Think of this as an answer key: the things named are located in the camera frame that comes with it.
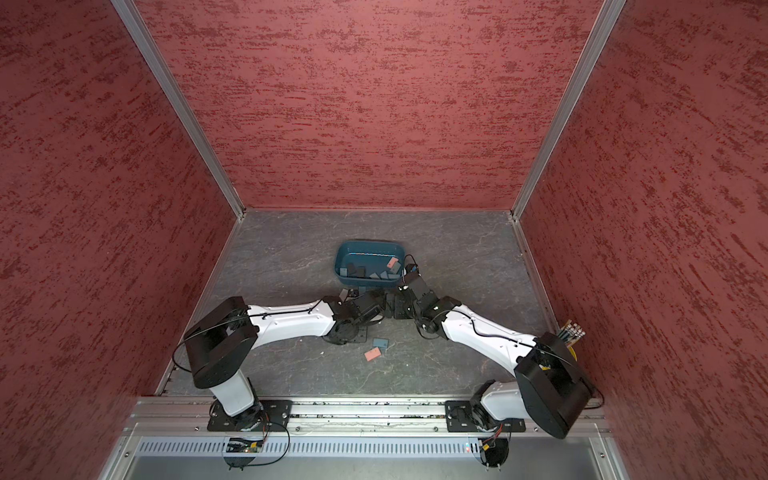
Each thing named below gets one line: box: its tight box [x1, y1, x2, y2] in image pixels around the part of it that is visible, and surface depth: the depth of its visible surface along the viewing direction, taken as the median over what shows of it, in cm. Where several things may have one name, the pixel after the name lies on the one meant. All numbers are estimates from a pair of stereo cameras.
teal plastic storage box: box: [334, 239, 405, 288], surface depth 106 cm
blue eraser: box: [372, 337, 390, 349], surface depth 87 cm
